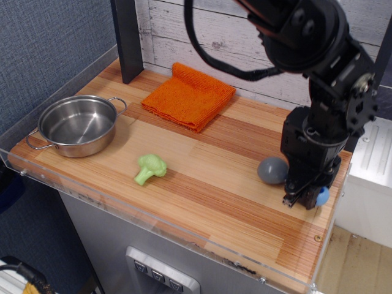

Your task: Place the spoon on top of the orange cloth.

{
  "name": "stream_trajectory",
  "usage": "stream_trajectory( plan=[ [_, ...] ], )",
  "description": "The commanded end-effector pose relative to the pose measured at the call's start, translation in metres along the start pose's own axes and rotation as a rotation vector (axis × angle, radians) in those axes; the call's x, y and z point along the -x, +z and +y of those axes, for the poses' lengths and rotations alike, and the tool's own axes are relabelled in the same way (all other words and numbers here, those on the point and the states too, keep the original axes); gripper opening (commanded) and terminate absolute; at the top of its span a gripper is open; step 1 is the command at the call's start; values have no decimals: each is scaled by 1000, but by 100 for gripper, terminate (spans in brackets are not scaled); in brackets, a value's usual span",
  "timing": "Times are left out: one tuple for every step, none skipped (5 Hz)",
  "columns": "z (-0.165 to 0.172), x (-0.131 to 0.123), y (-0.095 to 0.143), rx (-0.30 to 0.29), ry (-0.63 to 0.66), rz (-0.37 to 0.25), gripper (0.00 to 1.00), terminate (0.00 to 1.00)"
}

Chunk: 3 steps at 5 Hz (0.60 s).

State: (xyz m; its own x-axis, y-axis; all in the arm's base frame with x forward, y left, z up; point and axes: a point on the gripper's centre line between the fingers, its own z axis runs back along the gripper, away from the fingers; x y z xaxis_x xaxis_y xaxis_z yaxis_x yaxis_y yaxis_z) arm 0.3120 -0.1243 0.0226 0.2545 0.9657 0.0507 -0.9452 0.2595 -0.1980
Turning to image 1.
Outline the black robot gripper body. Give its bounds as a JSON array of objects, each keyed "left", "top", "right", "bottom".
[{"left": 281, "top": 107, "right": 349, "bottom": 196}]

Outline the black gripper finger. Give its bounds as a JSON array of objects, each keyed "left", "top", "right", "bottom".
[
  {"left": 282, "top": 189, "right": 302, "bottom": 208},
  {"left": 299, "top": 186, "right": 322, "bottom": 210}
]

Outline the grey and blue toy spoon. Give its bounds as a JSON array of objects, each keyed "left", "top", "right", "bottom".
[{"left": 257, "top": 157, "right": 330, "bottom": 208}]

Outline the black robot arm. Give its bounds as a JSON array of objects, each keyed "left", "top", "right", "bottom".
[{"left": 241, "top": 1, "right": 379, "bottom": 209}]

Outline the orange folded cloth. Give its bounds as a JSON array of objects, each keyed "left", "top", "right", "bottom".
[{"left": 141, "top": 62, "right": 236, "bottom": 133}]

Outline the white ribbed box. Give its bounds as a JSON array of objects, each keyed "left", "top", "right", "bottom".
[{"left": 335, "top": 118, "right": 391, "bottom": 247}]

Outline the clear acrylic table guard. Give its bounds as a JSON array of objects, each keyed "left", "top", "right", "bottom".
[{"left": 6, "top": 61, "right": 352, "bottom": 293}]

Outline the green toy broccoli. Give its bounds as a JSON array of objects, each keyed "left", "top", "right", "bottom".
[{"left": 134, "top": 154, "right": 167, "bottom": 186}]

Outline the silver dispenser button panel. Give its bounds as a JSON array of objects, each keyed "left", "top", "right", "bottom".
[{"left": 126, "top": 246, "right": 201, "bottom": 293}]

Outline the grey metal cabinet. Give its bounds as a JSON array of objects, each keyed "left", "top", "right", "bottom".
[{"left": 60, "top": 193, "right": 275, "bottom": 293}]

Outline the stainless steel pot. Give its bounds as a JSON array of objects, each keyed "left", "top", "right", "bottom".
[{"left": 26, "top": 95, "right": 127, "bottom": 158}]

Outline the yellow object bottom left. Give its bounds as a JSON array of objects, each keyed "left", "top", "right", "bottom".
[{"left": 22, "top": 282, "right": 40, "bottom": 294}]

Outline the black right vertical post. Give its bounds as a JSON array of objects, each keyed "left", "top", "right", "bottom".
[{"left": 343, "top": 0, "right": 392, "bottom": 153}]

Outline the black vertical post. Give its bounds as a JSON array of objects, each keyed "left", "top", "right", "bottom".
[
  {"left": 343, "top": 0, "right": 392, "bottom": 153},
  {"left": 110, "top": 0, "right": 144, "bottom": 84}
]

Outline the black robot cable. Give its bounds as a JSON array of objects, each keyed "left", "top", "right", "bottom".
[{"left": 183, "top": 0, "right": 284, "bottom": 82}]

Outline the black left vertical post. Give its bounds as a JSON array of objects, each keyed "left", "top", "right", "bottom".
[{"left": 110, "top": 0, "right": 144, "bottom": 84}]

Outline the black braided hose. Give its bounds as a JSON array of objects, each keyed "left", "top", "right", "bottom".
[{"left": 0, "top": 263, "right": 53, "bottom": 294}]

